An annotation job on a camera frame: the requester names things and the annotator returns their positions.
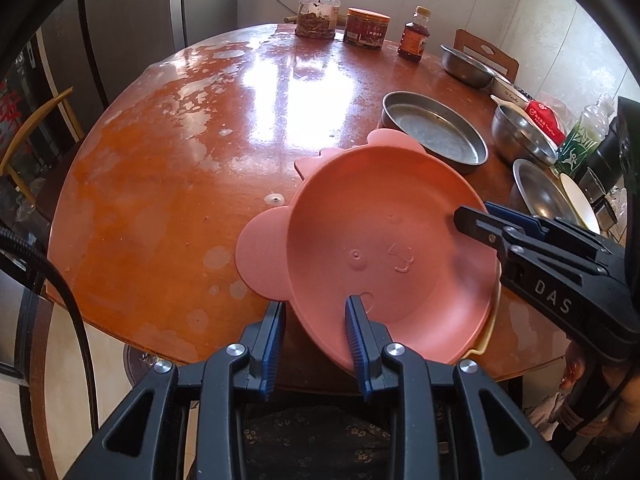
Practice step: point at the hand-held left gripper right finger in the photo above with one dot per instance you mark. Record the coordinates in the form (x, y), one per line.
(356, 340)

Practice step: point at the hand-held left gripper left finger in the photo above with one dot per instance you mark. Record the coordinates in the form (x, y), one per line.
(272, 355)

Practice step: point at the clear jar with dried food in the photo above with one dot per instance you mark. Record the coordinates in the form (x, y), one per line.
(316, 15)

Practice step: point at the dark floral pants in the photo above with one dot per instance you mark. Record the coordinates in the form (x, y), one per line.
(310, 440)

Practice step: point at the small steel bowl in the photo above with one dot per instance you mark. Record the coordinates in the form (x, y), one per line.
(522, 132)

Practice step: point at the white bowl with yellow rim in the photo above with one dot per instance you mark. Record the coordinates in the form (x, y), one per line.
(482, 342)

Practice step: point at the red tin jar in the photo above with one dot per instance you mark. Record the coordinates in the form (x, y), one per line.
(366, 30)

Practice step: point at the black thermos flask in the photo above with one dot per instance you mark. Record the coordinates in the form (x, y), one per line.
(602, 152)

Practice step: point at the person's right hand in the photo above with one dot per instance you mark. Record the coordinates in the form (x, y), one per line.
(574, 367)

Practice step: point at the wooden armchair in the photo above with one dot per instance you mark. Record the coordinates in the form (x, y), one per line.
(45, 107)

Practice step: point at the large steel bowl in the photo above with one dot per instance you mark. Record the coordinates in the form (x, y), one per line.
(465, 65)

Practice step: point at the green plastic drink bottle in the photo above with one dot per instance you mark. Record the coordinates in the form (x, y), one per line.
(580, 147)

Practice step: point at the silver refrigerator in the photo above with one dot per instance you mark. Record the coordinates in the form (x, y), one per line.
(135, 20)

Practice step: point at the clear plastic cup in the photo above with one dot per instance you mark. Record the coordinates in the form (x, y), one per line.
(592, 185)

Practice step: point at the white bowl with yellow outside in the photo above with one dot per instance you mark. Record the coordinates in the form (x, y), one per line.
(582, 205)

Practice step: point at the wooden chair back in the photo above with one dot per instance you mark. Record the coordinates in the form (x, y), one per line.
(505, 62)

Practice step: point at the round steel pan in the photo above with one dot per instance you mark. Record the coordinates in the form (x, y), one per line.
(432, 127)

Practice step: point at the amber honey bottle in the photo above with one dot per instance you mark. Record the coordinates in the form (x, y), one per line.
(413, 40)

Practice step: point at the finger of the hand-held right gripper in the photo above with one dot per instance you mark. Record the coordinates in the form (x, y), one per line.
(515, 217)
(480, 225)

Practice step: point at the red tissue pack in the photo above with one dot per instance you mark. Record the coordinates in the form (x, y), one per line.
(547, 117)

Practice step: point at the steel plate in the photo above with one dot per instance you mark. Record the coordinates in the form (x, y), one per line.
(542, 192)

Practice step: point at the steel thermos cup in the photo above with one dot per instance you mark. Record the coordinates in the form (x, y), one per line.
(607, 210)

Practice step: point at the pink bear-shaped plate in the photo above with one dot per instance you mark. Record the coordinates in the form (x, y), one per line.
(380, 230)

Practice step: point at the white printed ceramic bowl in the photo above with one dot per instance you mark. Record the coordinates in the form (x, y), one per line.
(515, 91)

